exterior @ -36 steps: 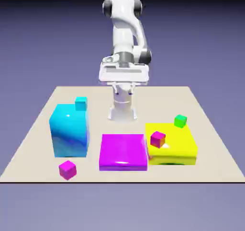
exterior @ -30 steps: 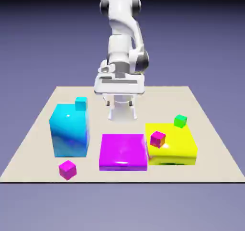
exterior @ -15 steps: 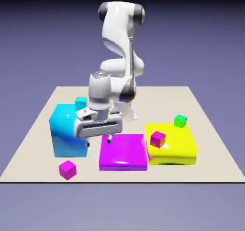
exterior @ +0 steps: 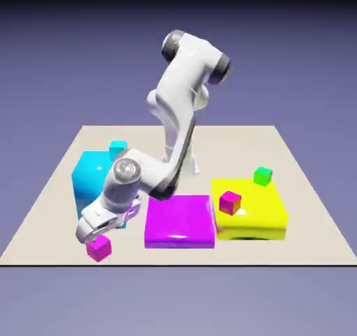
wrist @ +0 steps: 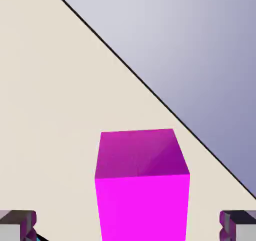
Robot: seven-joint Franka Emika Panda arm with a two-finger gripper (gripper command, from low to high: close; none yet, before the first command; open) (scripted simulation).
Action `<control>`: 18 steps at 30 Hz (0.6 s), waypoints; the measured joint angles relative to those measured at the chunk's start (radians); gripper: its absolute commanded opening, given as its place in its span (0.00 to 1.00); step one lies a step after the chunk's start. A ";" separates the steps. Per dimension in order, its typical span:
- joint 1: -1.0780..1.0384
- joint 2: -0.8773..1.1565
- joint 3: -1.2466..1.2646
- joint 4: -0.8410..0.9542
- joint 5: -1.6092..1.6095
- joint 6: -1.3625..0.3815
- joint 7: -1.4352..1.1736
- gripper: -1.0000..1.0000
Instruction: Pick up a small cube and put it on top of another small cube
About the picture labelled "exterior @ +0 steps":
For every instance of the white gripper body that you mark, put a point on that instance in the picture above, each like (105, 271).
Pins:
(93, 219)

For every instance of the small magenta cube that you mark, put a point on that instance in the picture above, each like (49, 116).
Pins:
(229, 202)
(98, 247)

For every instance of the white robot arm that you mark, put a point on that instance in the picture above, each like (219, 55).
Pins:
(178, 90)

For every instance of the small cyan cube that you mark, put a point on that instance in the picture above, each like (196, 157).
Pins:
(117, 148)

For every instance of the small green cube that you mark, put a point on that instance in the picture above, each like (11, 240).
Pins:
(262, 176)

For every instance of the large cyan box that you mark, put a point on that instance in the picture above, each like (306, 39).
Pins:
(88, 179)

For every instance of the large magenta box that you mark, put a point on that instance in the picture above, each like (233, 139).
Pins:
(180, 221)

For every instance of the large yellow box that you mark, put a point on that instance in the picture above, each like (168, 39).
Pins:
(251, 210)

